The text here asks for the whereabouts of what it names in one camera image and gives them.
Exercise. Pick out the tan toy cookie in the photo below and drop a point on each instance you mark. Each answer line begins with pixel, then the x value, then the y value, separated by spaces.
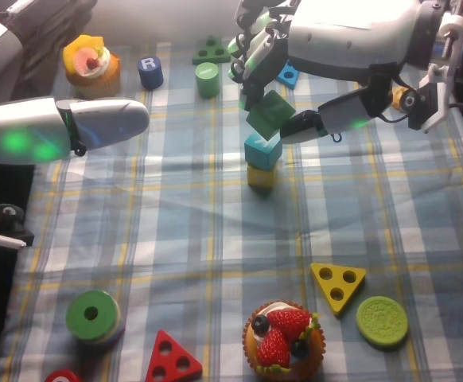
pixel 398 97

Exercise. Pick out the green wooden cube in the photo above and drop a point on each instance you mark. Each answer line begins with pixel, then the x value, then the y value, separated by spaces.
pixel 269 113

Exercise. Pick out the green toy sandwich cookie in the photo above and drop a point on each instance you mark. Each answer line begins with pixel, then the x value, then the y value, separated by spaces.
pixel 382 322

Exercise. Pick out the green wooden cylinder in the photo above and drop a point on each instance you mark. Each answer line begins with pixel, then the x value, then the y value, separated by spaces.
pixel 207 85

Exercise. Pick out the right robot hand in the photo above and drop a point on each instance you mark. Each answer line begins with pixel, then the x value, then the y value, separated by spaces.
pixel 355 40

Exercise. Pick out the yellow wooden cube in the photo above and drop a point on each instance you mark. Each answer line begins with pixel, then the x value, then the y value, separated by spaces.
pixel 260 177

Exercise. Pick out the teal wooden cube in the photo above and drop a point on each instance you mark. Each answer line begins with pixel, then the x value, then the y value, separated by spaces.
pixel 261 155

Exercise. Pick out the blue square block with hole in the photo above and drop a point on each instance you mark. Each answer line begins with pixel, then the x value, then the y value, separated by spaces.
pixel 285 81

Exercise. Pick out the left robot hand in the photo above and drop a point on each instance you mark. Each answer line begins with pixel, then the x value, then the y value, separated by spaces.
pixel 28 127

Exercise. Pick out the toy cupcake yellow fruit topping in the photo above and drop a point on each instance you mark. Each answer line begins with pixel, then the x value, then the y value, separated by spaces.
pixel 92 75

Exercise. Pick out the blue cylinder letter R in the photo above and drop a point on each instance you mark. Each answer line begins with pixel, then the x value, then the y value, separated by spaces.
pixel 150 77

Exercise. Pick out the red triangle block three holes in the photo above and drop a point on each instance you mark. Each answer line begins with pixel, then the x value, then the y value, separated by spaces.
pixel 170 359

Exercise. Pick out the blue plaid tablecloth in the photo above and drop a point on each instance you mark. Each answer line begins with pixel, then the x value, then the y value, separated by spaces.
pixel 176 223

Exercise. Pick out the green triangle block three holes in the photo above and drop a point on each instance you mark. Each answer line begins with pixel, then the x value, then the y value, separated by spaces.
pixel 211 59

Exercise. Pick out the toy cupcake strawberries and blueberries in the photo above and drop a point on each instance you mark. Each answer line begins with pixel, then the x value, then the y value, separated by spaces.
pixel 283 338

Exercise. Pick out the yellow triangle block three holes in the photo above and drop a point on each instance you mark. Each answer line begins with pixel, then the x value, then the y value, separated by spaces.
pixel 337 282

